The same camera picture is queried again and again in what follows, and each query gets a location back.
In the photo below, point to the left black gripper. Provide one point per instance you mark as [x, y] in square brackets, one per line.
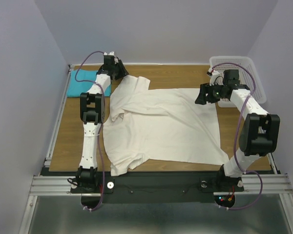
[123, 71]

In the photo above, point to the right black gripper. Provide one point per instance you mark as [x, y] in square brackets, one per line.
[205, 88]

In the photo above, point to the white t-shirt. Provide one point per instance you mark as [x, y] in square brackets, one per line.
[159, 124]

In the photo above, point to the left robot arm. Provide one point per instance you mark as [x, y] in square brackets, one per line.
[92, 115]

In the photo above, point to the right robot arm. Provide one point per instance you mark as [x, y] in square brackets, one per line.
[257, 131]

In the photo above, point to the white plastic basket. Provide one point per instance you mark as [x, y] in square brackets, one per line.
[222, 64]

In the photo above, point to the folded blue t-shirt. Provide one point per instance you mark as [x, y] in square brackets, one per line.
[80, 83]

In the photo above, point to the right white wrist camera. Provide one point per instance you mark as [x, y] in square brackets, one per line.
[214, 76]

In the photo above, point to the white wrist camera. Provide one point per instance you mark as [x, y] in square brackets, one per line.
[214, 76]
[112, 54]

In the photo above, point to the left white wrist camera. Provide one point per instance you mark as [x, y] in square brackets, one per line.
[112, 54]

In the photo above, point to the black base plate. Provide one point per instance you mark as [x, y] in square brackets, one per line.
[160, 187]

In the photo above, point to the aluminium frame rail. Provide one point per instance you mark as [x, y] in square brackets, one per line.
[157, 203]

